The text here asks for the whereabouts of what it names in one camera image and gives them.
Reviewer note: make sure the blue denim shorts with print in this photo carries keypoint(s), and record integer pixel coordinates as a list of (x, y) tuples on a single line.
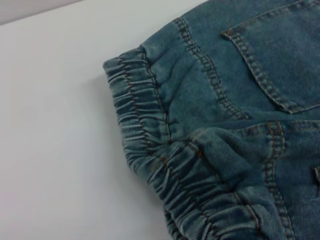
[(237, 125)]

